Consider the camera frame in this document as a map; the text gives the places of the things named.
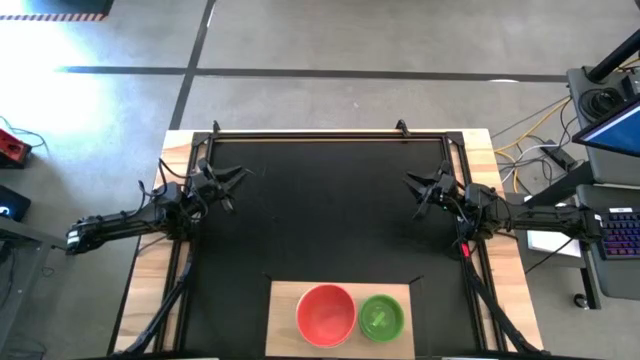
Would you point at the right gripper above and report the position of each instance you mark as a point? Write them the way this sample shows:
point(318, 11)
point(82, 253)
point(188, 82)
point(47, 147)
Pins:
point(445, 182)

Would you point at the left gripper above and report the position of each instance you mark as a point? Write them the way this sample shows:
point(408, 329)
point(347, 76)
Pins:
point(207, 182)

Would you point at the small green plastic bowl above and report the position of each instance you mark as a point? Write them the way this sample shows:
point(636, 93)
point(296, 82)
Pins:
point(372, 325)

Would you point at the red ceramic bowl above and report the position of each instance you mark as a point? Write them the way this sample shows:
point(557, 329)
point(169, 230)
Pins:
point(325, 315)

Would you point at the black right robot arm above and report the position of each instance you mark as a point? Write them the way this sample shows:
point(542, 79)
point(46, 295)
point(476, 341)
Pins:
point(540, 220)

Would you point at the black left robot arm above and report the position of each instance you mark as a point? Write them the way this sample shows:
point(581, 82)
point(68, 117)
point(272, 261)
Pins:
point(120, 225)

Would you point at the wooden shelf board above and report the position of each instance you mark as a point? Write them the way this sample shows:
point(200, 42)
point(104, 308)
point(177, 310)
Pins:
point(280, 325)

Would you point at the black table clamp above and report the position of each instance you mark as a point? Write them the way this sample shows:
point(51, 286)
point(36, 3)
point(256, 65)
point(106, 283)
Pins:
point(401, 127)
point(215, 127)

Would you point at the small red light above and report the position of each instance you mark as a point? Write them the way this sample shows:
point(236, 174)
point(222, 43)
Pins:
point(465, 249)

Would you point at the black table mat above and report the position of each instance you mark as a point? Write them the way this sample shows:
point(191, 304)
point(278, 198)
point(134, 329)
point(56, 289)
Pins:
point(325, 225)

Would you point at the white paper sign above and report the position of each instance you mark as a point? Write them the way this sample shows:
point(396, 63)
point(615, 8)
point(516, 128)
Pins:
point(550, 243)

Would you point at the black power strip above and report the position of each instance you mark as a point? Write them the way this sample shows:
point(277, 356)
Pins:
point(557, 155)

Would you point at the black caster wheel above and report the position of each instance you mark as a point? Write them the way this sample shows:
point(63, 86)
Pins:
point(581, 300)

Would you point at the backlit black keyboard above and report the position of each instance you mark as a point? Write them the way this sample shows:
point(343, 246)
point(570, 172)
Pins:
point(622, 232)

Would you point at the computer monitor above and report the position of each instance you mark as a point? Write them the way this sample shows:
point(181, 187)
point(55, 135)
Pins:
point(617, 132)

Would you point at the grey side table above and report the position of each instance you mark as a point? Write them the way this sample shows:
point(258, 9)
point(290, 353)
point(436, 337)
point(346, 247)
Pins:
point(30, 235)

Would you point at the grey equipment cart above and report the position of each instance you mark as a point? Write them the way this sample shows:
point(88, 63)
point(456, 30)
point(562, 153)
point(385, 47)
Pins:
point(615, 280)

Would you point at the black device with blue light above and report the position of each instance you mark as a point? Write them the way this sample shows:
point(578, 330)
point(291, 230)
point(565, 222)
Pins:
point(10, 202)

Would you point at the red device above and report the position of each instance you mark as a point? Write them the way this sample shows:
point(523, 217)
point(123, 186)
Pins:
point(10, 147)

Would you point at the black monitor pole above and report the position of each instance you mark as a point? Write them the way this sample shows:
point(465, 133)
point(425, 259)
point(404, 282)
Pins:
point(615, 55)

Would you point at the black hazard-striped floor mat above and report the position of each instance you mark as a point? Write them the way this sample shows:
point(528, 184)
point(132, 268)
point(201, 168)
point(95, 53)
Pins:
point(60, 6)

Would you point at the black aluminium table frame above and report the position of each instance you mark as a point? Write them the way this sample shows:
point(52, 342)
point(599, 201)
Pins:
point(325, 135)

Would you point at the black frame strut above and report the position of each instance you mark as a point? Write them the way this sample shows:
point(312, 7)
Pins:
point(500, 315)
point(165, 305)

